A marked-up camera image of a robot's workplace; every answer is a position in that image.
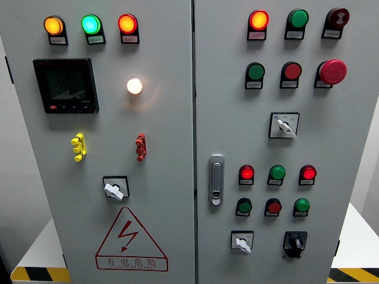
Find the large red stop button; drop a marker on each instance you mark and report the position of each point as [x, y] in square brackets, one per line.
[332, 72]

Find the black yellow striped tape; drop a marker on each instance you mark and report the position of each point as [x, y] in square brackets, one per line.
[41, 274]
[355, 275]

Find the black knob turn switch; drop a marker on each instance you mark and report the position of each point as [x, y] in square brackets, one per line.
[295, 242]

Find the large green lamp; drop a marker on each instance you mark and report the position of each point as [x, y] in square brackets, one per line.
[90, 24]

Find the black display meter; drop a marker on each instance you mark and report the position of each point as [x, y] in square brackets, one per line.
[66, 85]

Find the large yellow lamp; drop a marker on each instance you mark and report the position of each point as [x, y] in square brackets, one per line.
[53, 25]

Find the black cabinet hinge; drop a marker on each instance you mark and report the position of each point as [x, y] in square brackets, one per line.
[64, 261]
[337, 248]
[9, 69]

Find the small red push button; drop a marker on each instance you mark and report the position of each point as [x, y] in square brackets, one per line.
[274, 207]

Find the pale grey cabinet door with lock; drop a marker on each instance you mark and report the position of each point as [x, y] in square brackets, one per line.
[237, 136]

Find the small green push button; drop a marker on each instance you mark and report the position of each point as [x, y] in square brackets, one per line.
[244, 206]

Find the dark red buzzer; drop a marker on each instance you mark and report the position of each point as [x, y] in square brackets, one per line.
[338, 17]

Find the small green lamp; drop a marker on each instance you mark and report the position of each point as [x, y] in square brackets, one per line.
[302, 205]
[277, 172]

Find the white lamp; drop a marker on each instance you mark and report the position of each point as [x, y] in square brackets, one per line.
[134, 86]

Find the small red lamp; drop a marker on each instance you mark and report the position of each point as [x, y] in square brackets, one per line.
[308, 172]
[246, 172]

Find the silver door lock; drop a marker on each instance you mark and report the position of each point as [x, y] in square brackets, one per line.
[216, 180]

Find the large red push button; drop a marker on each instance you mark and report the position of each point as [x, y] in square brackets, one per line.
[292, 71]

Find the small label plate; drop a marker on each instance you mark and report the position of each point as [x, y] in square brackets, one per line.
[331, 34]
[322, 84]
[246, 182]
[130, 39]
[294, 34]
[274, 182]
[96, 39]
[271, 214]
[289, 84]
[254, 84]
[306, 182]
[58, 40]
[300, 214]
[242, 214]
[257, 35]

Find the large green push button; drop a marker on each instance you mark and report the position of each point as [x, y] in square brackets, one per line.
[256, 71]
[298, 18]

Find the red warning triangle sticker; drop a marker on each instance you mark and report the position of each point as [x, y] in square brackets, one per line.
[131, 261]

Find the large red lamp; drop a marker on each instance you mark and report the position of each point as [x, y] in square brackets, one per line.
[127, 23]
[258, 20]

